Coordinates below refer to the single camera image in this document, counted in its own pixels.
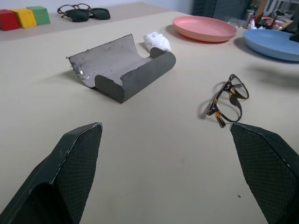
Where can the grey glasses case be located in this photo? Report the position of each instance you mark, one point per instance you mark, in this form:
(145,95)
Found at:
(144,74)

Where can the yellow wooden block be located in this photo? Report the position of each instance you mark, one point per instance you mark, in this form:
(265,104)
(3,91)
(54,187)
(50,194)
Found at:
(25,18)

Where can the pink plastic plate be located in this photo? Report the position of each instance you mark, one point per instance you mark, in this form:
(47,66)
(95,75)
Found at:
(203,28)

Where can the red wooden block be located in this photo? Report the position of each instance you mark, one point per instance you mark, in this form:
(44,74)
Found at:
(9,21)

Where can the blue plastic plate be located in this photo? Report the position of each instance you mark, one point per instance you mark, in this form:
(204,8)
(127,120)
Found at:
(268,44)

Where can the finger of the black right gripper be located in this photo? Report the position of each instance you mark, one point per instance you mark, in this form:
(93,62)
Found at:
(295,37)

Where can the green wooden block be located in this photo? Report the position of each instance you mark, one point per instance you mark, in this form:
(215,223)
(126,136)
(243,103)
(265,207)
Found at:
(40,16)

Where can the black sunglasses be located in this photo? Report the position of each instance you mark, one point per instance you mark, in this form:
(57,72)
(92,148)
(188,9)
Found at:
(78,16)

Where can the cluttered background shelf items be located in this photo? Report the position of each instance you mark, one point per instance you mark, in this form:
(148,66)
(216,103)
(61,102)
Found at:
(271,16)

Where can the round thin-frame tortoiseshell glasses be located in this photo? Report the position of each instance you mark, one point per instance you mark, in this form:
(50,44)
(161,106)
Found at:
(61,9)

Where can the crumpled white tissue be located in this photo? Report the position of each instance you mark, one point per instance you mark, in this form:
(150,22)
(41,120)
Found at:
(156,40)

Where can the dark slatted radiator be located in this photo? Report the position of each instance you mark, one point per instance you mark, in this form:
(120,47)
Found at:
(219,8)

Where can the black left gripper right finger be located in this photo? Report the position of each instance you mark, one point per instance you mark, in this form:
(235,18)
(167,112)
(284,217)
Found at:
(264,168)

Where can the thick-frame tortoiseshell glasses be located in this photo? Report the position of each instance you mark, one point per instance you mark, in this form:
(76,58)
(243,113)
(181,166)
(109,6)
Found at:
(219,115)

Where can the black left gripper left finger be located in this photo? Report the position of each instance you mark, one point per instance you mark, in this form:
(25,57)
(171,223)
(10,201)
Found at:
(70,168)

